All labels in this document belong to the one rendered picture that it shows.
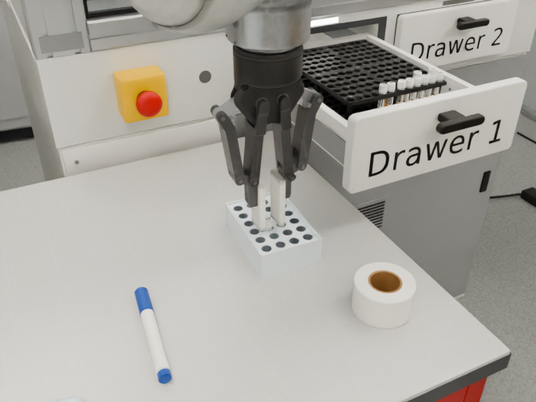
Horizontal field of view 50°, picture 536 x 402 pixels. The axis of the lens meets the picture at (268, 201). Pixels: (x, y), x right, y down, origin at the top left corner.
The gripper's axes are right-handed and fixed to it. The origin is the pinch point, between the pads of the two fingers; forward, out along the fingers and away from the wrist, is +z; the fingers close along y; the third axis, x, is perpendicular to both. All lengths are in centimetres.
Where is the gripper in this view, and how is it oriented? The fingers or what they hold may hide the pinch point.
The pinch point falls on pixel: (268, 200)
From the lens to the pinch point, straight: 72.5
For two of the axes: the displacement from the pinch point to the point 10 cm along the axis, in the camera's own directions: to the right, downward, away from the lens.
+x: 4.1, 5.1, -7.6
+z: 0.0, 8.3, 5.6
